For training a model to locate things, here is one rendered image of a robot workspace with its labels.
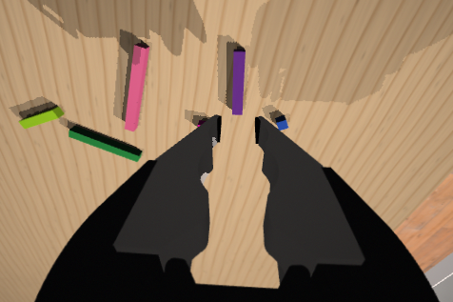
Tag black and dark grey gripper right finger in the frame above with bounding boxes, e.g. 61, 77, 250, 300
255, 116, 440, 302

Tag small blue block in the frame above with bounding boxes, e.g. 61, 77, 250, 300
275, 115, 288, 131

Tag pink rod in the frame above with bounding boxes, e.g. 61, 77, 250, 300
125, 43, 149, 131

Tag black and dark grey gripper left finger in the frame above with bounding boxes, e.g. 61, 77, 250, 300
34, 114, 222, 302

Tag purple rod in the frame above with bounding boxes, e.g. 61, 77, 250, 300
232, 50, 246, 115

